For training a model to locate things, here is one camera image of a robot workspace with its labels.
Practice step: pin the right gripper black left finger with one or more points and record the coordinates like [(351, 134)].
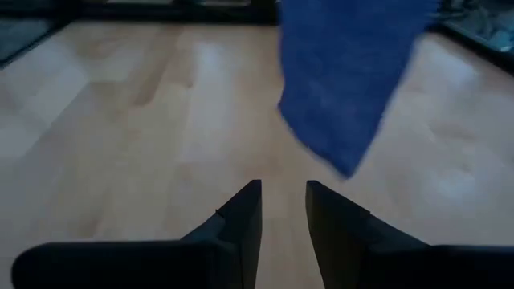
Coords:
[(140, 265)]

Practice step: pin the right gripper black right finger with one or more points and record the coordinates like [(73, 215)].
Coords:
[(401, 269)]

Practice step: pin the dark blue elastic bandage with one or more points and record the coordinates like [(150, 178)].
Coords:
[(341, 80)]

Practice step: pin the black aluminium table frame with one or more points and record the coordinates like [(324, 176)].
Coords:
[(160, 16)]

